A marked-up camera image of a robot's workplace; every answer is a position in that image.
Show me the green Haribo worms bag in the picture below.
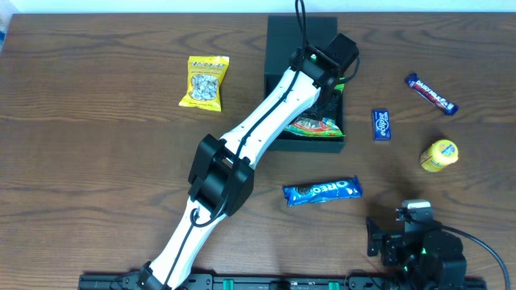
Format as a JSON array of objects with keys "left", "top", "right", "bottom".
[{"left": 284, "top": 84, "right": 345, "bottom": 139}]

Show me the blue Oreo cookie pack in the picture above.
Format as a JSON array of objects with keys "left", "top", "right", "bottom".
[{"left": 283, "top": 176, "right": 363, "bottom": 206}]

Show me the yellow nuts snack bag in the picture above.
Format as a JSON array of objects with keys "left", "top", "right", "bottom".
[{"left": 179, "top": 56, "right": 230, "bottom": 112}]

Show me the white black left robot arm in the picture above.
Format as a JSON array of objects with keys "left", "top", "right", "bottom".
[{"left": 138, "top": 34, "right": 360, "bottom": 289}]

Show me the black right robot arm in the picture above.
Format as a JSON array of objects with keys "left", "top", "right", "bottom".
[{"left": 366, "top": 217, "right": 468, "bottom": 290}]

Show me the black open gift box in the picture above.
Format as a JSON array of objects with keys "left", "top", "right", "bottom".
[{"left": 264, "top": 15, "right": 344, "bottom": 153}]

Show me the blue Eclipse mints tin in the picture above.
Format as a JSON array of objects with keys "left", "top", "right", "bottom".
[{"left": 372, "top": 110, "right": 392, "bottom": 141}]

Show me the purple Dairy Milk bar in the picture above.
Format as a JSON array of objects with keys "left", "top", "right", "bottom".
[{"left": 405, "top": 73, "right": 460, "bottom": 116}]

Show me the yellow Mentos gum bottle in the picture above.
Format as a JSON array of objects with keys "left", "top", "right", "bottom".
[{"left": 419, "top": 139, "right": 459, "bottom": 172}]

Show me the black mounting rail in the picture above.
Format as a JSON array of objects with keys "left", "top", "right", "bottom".
[{"left": 77, "top": 274, "right": 404, "bottom": 290}]

